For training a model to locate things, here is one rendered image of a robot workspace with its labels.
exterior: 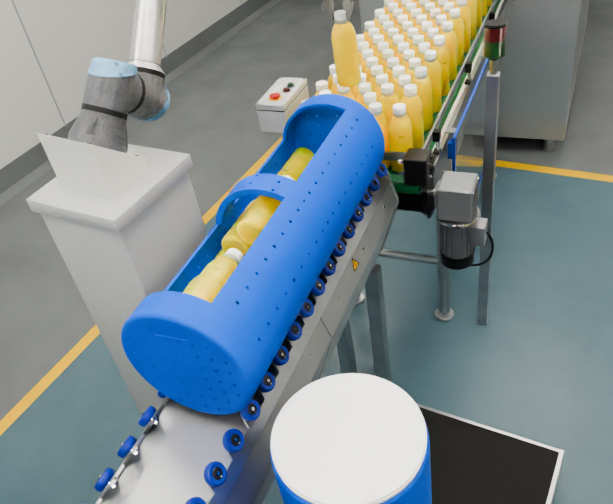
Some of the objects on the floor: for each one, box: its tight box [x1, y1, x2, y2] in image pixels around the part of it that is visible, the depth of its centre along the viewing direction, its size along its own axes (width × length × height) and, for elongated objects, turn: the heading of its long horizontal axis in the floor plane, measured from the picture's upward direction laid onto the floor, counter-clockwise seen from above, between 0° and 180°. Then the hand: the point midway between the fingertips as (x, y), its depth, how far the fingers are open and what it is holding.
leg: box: [365, 264, 392, 382], centre depth 228 cm, size 6×6×63 cm
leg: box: [336, 320, 357, 374], centre depth 233 cm, size 6×6×63 cm
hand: (340, 14), depth 180 cm, fingers closed on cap, 4 cm apart
